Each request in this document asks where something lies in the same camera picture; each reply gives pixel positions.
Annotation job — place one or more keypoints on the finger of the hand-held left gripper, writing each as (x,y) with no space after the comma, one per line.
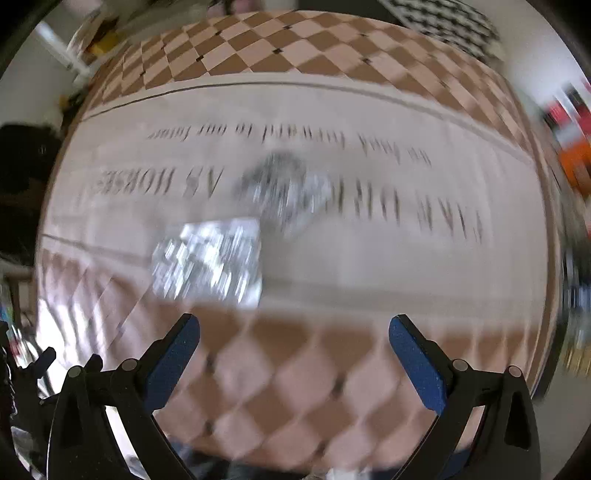
(45,360)

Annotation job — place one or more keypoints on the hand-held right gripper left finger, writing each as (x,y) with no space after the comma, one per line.
(173,357)

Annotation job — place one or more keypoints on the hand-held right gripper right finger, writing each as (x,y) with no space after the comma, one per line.
(415,364)

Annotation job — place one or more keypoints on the silver blister pack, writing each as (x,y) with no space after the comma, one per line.
(281,191)
(210,258)

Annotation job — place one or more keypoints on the brown checkered tablecloth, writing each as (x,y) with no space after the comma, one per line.
(323,138)

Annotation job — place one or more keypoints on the orange box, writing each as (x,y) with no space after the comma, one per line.
(577,166)

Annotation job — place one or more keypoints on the black white checkered blanket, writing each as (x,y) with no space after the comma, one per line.
(445,25)

